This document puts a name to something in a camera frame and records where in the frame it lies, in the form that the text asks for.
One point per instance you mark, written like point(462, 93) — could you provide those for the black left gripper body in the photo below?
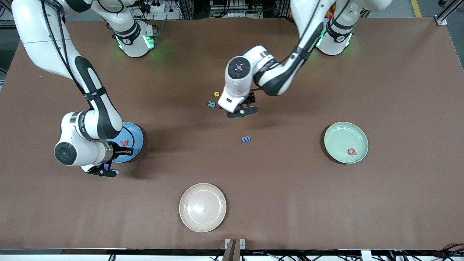
point(250, 98)

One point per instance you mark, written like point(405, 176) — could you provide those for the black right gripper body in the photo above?
point(115, 148)

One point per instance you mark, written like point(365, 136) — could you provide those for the blue lowercase letter m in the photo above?
point(246, 139)

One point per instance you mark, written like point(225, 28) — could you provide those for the teal uppercase letter R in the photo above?
point(211, 104)

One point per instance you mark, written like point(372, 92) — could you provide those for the red uppercase letter Q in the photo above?
point(349, 151)

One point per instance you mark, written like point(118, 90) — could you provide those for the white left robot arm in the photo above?
point(311, 21)

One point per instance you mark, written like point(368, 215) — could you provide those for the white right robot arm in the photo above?
point(40, 43)

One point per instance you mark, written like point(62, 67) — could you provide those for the blue plate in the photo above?
point(137, 132)

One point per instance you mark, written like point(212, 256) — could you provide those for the metal equipment rack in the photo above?
point(235, 7)

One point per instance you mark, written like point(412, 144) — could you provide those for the beige plate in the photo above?
point(202, 207)

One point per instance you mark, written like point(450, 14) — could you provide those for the green plate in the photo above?
point(346, 137)

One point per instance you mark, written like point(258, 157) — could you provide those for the brown table cover sheet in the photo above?
point(290, 203)

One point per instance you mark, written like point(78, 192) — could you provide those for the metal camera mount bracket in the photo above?
point(235, 246)

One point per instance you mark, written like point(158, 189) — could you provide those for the aluminium frame profile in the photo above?
point(5, 14)
point(447, 14)

